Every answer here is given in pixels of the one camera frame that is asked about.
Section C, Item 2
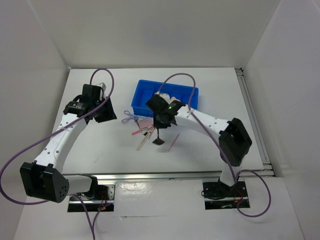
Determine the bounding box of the black fan brush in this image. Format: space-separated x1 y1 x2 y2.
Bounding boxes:
152 128 165 146

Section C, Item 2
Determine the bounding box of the pink lip brush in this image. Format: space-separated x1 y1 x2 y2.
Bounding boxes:
167 133 180 152

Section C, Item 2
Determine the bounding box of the round beige powder puff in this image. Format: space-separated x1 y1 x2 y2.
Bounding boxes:
158 93 171 103

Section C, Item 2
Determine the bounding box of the beige makeup sponge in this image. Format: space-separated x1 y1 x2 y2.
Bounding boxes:
169 96 180 103

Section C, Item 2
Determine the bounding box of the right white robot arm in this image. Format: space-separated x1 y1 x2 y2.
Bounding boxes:
145 93 252 196

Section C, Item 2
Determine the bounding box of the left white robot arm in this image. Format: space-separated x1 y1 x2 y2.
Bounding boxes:
20 83 117 203

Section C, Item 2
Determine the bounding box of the pink pouch with brush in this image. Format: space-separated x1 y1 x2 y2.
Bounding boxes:
137 117 154 130

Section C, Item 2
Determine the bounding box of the blue divided plastic bin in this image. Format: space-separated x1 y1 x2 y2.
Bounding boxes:
130 79 200 118

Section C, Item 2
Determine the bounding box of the gold eyebrow pencil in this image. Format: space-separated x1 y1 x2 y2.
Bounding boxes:
136 134 148 151

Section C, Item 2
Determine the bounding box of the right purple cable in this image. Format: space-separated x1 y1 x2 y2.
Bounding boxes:
157 73 272 218

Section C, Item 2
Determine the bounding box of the purple cable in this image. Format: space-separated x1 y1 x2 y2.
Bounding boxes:
157 73 272 218
0 68 115 240

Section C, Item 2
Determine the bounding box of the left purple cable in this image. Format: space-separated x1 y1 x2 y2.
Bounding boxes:
0 68 115 240

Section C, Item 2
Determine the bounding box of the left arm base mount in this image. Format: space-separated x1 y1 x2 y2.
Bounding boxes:
67 182 116 213

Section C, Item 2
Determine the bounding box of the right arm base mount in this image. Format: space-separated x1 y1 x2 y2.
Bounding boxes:
200 180 250 210

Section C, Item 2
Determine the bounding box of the aluminium right rail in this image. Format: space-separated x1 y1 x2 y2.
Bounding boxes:
234 68 274 176

